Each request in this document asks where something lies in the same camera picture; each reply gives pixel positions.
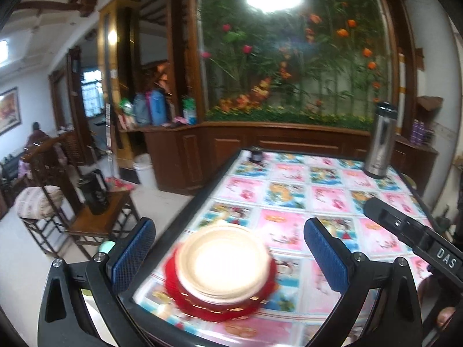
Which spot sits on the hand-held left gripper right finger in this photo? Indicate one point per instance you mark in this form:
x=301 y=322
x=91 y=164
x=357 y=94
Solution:
x=325 y=256

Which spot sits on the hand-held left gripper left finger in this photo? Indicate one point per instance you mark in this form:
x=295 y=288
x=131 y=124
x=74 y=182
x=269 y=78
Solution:
x=132 y=256

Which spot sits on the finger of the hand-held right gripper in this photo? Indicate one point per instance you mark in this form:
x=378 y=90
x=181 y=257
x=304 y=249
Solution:
x=394 y=220

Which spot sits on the beige ribbed bowl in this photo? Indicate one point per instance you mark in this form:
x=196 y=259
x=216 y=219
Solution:
x=224 y=256

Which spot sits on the large red scalloped plate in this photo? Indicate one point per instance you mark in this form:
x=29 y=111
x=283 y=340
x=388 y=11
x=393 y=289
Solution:
x=217 y=312

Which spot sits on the person's right hand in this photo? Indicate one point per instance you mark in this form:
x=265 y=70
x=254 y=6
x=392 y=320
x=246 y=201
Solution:
x=446 y=318

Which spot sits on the green lidded jar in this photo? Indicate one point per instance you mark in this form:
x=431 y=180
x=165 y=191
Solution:
x=107 y=248

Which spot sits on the wooden chair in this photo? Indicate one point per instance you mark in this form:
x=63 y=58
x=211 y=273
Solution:
x=101 y=224

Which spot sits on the printed fruit tablecloth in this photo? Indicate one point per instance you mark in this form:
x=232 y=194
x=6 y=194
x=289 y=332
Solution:
x=289 y=206

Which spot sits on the black box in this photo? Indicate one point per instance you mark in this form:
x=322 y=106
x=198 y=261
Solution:
x=93 y=191

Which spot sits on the stainless steel thermos jug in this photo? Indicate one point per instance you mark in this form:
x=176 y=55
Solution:
x=379 y=144

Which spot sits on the white bucket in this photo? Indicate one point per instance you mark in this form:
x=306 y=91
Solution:
x=144 y=171

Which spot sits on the purple bottles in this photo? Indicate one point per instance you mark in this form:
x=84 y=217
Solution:
x=417 y=133

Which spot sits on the striped cushion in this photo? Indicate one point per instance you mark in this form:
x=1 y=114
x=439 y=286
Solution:
x=39 y=202

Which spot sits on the mop with metal pole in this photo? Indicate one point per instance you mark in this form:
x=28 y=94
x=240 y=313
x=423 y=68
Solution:
x=108 y=144

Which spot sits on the small black jar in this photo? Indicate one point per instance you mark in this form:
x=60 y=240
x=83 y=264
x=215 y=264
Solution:
x=256 y=155

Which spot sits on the dark wooden cabinet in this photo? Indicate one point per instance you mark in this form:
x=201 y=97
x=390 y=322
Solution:
x=217 y=151

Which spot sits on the pink cloth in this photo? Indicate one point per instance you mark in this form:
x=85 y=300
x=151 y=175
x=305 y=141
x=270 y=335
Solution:
x=179 y=120

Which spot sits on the green bag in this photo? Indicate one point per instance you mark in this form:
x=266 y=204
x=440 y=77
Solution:
x=126 y=107

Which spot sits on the green and white packet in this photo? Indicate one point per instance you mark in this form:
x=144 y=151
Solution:
x=190 y=112

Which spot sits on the flower and bamboo wall mural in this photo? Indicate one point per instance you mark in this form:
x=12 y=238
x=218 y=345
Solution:
x=289 y=61

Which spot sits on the framed wall picture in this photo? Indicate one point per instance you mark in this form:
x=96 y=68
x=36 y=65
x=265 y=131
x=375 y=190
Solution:
x=9 y=110

